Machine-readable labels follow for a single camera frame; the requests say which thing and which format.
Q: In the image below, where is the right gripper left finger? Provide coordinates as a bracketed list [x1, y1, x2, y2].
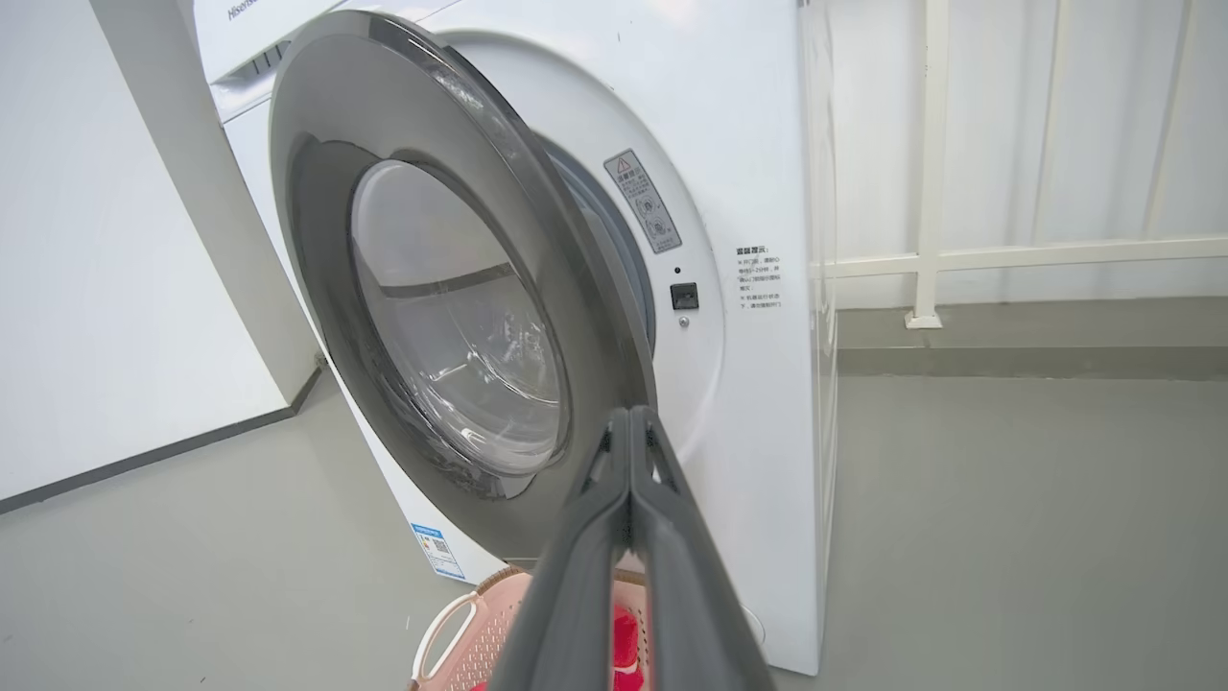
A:
[489, 408, 634, 691]

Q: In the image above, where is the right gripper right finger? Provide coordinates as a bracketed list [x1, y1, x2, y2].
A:
[629, 405, 774, 691]

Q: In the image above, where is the red garment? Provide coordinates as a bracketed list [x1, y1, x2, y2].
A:
[470, 605, 647, 691]

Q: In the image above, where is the round dark glass washer door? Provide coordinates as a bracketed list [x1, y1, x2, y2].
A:
[269, 10, 659, 562]

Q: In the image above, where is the cream perforated laundry basket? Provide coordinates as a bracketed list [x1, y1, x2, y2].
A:
[408, 564, 663, 691]

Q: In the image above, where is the white front-load washing machine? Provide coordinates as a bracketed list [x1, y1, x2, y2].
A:
[192, 0, 841, 677]

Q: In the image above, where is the grey rubber door seal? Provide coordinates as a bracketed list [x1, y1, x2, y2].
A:
[537, 142, 659, 358]

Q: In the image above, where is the blue energy label sticker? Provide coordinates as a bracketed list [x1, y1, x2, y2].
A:
[411, 523, 467, 583]

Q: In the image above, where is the grey warning sticker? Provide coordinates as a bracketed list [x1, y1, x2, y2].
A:
[603, 149, 684, 255]

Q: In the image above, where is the white metal railing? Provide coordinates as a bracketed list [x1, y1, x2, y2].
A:
[811, 0, 1228, 331]

